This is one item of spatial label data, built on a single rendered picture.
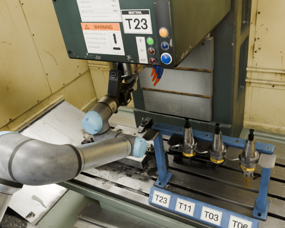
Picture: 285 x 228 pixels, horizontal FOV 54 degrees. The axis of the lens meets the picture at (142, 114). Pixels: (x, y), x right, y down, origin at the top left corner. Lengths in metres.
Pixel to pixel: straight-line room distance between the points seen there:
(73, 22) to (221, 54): 0.83
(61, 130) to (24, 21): 0.79
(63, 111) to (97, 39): 1.37
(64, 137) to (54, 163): 1.40
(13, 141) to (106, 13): 0.47
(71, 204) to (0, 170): 1.05
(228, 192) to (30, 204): 1.13
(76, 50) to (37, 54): 1.12
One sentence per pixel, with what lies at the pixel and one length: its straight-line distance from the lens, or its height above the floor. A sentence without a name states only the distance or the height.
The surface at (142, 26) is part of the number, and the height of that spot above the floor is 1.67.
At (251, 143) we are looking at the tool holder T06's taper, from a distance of 0.98.
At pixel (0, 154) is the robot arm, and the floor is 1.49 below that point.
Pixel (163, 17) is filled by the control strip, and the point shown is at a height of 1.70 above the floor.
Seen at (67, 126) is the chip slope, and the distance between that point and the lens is 2.19.
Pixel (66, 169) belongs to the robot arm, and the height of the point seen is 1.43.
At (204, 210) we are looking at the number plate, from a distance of 1.20.
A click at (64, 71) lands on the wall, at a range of 2.35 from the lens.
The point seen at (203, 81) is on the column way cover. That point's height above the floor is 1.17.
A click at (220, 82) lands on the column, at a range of 1.63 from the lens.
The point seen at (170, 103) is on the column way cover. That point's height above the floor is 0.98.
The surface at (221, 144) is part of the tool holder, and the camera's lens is 1.02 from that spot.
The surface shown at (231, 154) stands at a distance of 1.03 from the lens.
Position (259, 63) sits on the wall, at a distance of 1.92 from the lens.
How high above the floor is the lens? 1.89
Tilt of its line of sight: 32 degrees down
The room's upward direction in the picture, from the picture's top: 9 degrees counter-clockwise
